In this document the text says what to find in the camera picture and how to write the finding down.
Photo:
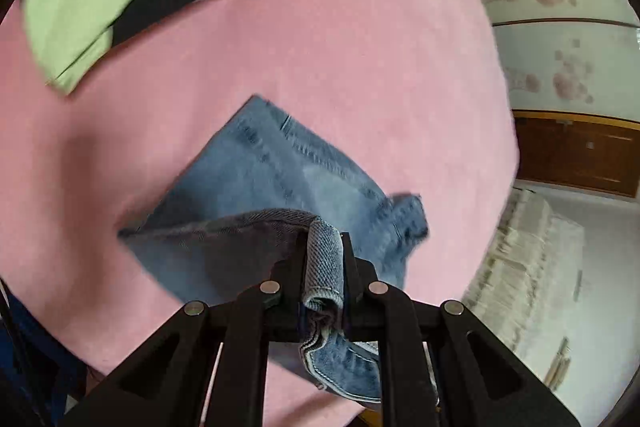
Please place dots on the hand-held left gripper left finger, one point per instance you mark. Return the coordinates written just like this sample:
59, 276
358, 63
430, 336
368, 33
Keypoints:
290, 289

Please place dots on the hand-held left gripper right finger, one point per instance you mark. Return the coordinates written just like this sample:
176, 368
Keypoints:
357, 297

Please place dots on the blue denim jacket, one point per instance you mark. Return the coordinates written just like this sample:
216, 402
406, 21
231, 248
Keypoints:
280, 167

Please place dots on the pink bed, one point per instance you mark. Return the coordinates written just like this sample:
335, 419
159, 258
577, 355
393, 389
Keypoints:
375, 57

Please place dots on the brown wooden door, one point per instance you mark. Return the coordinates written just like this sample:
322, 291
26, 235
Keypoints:
575, 157

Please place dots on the floral wardrobe doors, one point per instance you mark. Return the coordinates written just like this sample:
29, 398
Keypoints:
550, 57

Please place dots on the folded green and black garment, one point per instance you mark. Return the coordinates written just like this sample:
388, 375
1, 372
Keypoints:
100, 7

